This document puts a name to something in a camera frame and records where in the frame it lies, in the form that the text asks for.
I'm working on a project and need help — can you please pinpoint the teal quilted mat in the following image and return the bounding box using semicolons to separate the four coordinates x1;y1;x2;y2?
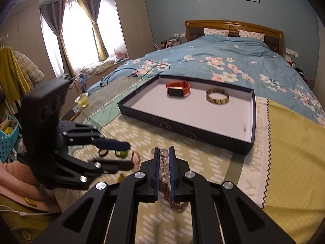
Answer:
75;77;151;131

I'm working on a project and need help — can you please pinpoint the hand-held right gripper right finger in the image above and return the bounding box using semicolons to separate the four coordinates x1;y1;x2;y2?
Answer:
169;146;296;244

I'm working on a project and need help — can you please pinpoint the pile of clothes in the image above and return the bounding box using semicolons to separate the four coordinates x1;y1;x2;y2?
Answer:
61;73;87;92

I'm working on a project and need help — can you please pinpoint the wooden bed headboard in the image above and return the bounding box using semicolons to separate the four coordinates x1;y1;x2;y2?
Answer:
185;20;283;56

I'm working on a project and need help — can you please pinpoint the white puffer jacket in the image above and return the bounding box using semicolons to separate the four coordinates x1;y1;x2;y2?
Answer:
13;51;46;87

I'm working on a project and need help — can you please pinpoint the purple bead bracelet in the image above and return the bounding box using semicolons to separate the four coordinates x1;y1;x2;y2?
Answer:
159;180;189;211

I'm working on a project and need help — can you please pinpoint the person's left forearm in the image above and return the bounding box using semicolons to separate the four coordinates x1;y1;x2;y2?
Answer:
0;161;62;213

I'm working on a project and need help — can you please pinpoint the clear crystal bead bracelet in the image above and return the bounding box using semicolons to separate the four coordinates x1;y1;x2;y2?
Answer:
152;147;170;183

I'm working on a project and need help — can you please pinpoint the crumpled window seat bedding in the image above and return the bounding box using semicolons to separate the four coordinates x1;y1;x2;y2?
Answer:
81;60;118;75

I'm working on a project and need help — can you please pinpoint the white dotted pillow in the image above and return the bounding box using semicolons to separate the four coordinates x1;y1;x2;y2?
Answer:
238;30;266;42
204;27;230;37

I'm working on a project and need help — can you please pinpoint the blue plastic basket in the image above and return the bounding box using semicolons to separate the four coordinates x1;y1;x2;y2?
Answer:
0;122;20;163

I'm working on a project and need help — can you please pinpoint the orange smart watch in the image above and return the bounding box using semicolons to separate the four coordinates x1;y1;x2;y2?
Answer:
166;81;191;97

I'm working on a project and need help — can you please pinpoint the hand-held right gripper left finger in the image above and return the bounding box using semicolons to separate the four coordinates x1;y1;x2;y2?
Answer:
33;147;161;244

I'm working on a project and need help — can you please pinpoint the grey and yellow curtain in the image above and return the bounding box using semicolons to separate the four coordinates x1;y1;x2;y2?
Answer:
39;0;75;77
76;0;110;62

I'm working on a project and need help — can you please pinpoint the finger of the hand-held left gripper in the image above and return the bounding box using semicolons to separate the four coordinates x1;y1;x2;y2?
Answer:
59;121;131;151
51;151;135;190

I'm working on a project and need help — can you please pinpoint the glass cup with yellow drink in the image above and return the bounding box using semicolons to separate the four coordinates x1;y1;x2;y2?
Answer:
76;93;89;108

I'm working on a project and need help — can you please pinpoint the black charger cable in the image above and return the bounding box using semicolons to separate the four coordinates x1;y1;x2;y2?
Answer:
100;63;171;87

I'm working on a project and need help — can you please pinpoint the bedside cosmetics clutter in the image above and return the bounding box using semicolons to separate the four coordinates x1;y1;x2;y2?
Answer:
154;33;184;51

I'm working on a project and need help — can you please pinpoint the olive buttoned garment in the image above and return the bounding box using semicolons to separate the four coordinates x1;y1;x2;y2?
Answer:
0;196;64;244

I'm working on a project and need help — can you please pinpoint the brown marbled bangle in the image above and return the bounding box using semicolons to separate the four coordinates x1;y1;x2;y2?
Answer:
205;88;230;105

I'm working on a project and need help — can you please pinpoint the blue floral duvet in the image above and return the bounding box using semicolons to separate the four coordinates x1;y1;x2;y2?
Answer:
86;34;325;129

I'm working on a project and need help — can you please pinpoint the yellow hanging garment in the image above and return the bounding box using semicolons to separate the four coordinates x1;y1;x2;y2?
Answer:
0;47;32;102

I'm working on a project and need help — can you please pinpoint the dark blue cardboard tray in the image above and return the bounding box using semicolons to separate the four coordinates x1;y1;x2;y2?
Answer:
117;75;256;155

